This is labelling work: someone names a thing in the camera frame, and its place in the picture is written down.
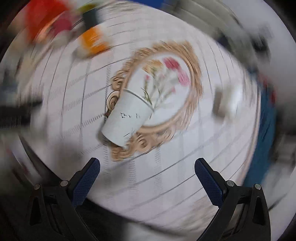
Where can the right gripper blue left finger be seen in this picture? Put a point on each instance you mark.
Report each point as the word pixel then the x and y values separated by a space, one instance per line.
pixel 52 211

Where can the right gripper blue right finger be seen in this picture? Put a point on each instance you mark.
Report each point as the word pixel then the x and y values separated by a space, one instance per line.
pixel 242 211

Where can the white paper cup with drawing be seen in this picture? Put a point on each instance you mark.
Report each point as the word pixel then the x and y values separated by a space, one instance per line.
pixel 130 112

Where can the orange labelled white plastic cup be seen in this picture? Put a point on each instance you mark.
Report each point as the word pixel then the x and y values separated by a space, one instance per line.
pixel 92 42

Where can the red ripple paper cup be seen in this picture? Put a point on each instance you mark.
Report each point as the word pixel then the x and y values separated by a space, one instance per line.
pixel 62 26

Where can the dark green paper cup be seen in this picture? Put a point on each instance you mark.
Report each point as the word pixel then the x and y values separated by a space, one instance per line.
pixel 89 14

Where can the floral patterned tablecloth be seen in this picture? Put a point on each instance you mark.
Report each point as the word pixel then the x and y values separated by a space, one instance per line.
pixel 176 68

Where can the red plastic bag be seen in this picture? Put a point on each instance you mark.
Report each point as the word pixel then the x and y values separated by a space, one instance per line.
pixel 40 15

